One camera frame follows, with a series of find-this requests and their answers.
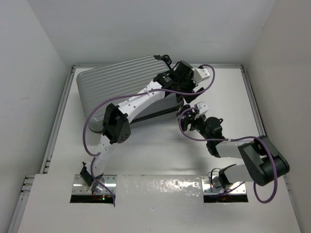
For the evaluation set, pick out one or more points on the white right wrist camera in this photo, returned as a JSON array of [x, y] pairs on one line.
[[202, 108]]

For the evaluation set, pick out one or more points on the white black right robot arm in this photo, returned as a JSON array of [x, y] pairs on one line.
[[262, 161]]

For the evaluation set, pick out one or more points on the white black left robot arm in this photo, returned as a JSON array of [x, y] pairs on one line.
[[118, 117]]

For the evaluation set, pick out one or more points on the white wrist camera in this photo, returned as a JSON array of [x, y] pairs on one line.
[[202, 108], [200, 74]]

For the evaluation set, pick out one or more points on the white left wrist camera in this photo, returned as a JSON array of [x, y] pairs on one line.
[[200, 74]]

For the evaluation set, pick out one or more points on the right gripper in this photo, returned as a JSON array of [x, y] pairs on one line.
[[192, 120]]

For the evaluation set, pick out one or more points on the grey suitcase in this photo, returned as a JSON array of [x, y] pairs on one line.
[[129, 77]]

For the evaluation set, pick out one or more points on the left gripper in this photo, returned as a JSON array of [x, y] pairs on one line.
[[189, 76]]

